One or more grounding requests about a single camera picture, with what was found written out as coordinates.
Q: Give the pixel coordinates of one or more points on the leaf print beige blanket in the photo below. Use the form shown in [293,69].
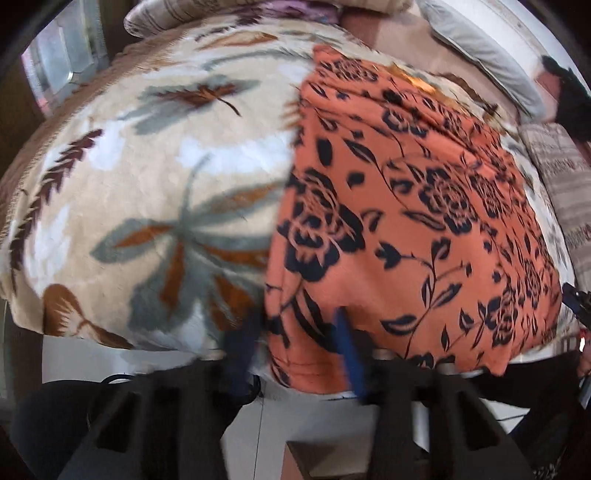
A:
[152,184]

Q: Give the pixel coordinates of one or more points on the metal framed glass window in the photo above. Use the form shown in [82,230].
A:
[64,50]

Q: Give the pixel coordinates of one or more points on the grey pillow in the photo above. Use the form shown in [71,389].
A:
[485,50]

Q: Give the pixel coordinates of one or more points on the pink quilted bed sheet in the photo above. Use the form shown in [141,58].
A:
[397,46]

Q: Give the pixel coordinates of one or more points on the short striped floral pillow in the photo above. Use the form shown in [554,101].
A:
[563,175]

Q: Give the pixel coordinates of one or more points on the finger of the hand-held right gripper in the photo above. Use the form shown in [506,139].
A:
[577,302]

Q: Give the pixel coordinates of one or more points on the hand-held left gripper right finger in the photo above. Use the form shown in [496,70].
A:
[348,350]

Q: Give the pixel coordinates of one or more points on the purple cloth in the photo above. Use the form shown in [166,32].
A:
[304,9]

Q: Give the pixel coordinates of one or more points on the long striped floral pillow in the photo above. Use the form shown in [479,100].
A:
[184,14]

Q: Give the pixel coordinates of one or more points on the black cloth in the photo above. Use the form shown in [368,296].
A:
[568,101]

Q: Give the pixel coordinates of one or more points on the orange black floral garment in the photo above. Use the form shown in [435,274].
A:
[406,207]

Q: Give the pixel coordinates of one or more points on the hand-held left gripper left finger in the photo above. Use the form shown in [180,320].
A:
[240,350]

